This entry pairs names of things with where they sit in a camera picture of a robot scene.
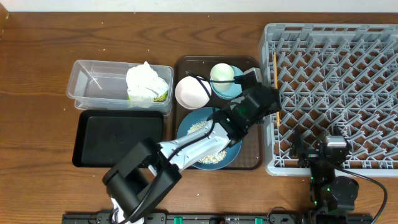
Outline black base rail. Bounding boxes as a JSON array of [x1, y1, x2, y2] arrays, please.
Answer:
[[61, 212, 374, 224]]

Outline black plastic tray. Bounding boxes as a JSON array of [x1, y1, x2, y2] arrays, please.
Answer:
[[72, 110, 164, 167]]

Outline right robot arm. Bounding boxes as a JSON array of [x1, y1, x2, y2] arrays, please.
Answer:
[[289, 127, 359, 223]]

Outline cream cup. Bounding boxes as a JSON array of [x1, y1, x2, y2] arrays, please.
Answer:
[[210, 63, 234, 92]]

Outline pink bowl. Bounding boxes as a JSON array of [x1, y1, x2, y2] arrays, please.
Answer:
[[175, 77, 211, 110]]

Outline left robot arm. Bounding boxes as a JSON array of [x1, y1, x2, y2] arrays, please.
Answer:
[[103, 68, 281, 223]]

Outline brown plastic tray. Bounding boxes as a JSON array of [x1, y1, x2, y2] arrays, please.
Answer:
[[171, 55, 263, 170]]

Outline dark blue plate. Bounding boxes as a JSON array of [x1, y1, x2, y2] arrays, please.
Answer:
[[177, 107, 243, 170]]

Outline clear plastic bin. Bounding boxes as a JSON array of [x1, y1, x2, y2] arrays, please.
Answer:
[[67, 60, 174, 116]]

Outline light blue bowl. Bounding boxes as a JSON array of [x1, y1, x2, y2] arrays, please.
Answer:
[[211, 66, 243, 100]]

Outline white napkin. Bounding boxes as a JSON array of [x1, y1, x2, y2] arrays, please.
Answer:
[[126, 62, 169, 108]]

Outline rice leftovers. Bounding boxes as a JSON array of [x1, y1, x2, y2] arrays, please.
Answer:
[[187, 121, 227, 164]]

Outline grey dishwasher rack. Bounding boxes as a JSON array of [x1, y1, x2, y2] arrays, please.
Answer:
[[259, 23, 397, 177]]

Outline green yellow snack wrapper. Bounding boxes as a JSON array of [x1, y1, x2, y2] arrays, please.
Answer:
[[127, 92, 168, 103]]

